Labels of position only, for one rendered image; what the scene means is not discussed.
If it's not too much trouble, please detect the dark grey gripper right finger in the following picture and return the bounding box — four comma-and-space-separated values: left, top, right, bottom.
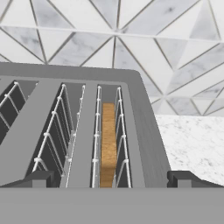
166, 170, 224, 188

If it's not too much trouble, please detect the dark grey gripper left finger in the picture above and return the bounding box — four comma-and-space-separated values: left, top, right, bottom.
0, 170, 56, 188

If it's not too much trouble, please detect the brown bread slice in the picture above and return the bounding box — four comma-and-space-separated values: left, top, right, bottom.
99, 101, 118, 188

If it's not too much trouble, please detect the grey toaster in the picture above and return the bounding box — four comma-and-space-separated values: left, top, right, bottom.
0, 62, 172, 189

